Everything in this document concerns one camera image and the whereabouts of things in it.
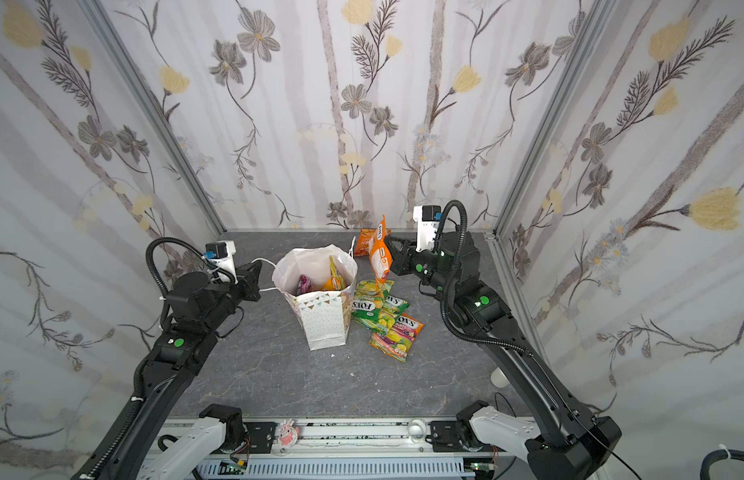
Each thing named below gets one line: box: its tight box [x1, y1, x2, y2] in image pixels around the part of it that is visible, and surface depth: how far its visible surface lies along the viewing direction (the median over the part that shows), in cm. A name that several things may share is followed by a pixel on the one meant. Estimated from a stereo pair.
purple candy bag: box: [296, 274, 312, 295], surface depth 90 cm
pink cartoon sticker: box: [278, 418, 298, 447], surface depth 74 cm
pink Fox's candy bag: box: [369, 313, 425, 363], surface depth 90 cm
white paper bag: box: [272, 244, 358, 351], surface depth 83 cm
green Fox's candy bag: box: [351, 279, 410, 334], surface depth 95 cm
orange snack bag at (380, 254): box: [368, 214, 393, 288], surface depth 67 cm
